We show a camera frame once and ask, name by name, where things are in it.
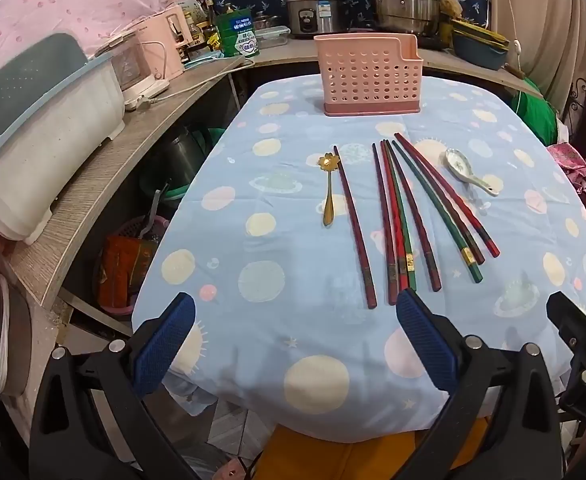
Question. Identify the grey wooden counter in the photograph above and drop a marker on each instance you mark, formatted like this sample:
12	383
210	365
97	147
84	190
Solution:
123	160

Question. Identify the blue planet-print tablecloth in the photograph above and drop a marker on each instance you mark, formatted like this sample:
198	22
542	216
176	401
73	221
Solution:
298	210

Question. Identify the white ceramic soup spoon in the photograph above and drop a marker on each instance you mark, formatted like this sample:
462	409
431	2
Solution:
457	162

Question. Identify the white glass-jar appliance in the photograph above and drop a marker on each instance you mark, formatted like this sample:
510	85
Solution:
133	70

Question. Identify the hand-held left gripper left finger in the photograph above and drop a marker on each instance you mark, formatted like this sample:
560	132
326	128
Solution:
168	340

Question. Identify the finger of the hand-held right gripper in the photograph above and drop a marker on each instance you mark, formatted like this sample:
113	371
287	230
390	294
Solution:
573	322

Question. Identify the pink dotted cloth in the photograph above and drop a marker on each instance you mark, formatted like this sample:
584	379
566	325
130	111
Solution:
73	0

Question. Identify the dark metal pot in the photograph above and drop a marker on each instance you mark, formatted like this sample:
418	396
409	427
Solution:
185	152

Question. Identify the green chopstick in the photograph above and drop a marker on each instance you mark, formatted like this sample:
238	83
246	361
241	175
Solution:
447	230
404	240

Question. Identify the dark brown chopstick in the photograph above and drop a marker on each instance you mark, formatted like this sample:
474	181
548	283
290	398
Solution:
383	220
353	225
415	220
459	230

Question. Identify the green tin can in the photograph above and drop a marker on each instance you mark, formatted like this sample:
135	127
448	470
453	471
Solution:
238	35

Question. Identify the glass container blue lid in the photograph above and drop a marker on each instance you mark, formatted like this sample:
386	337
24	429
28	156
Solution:
273	37

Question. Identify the white dish bin blue lid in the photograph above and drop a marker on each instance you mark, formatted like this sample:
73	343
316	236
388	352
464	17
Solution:
38	160

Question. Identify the black induction cooker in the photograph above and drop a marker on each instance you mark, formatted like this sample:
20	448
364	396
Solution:
430	42

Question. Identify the person's yellow pants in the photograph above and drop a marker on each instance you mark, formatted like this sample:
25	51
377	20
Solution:
348	460

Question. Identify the blue tissue packet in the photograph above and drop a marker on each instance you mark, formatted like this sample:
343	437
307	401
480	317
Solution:
203	60

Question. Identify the beige curtain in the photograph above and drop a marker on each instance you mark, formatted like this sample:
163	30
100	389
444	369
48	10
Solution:
548	10

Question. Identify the silver rice cooker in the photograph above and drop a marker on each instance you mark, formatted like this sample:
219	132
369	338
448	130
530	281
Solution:
313	10

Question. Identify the pink floral cloth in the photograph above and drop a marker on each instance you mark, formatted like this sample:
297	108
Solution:
573	170

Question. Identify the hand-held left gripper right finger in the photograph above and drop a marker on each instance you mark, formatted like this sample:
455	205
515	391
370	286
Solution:
423	340

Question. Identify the green bag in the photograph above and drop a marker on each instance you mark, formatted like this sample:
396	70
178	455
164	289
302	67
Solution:
538	110

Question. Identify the green plastic basin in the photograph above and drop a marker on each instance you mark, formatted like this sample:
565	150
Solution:
173	191

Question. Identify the dark round pan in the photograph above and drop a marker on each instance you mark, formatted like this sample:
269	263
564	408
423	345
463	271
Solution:
3	340

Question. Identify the blue bowl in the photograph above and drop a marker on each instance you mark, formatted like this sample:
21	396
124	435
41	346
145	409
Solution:
478	55

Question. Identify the orange bag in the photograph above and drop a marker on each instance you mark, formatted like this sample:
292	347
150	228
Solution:
123	270

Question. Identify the white green box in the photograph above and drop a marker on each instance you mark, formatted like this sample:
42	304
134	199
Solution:
193	10

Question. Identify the glass pot with lid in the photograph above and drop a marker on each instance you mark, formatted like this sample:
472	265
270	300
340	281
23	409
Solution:
265	20

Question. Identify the gold flower-shaped spoon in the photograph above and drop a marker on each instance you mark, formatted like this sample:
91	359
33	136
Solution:
327	161

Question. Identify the pink plastic utensil basket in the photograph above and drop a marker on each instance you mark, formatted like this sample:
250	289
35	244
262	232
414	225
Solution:
368	75

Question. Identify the brown scrubber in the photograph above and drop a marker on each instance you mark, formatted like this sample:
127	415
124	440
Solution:
451	7

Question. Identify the pink electric kettle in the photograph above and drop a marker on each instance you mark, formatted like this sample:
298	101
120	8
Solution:
160	45

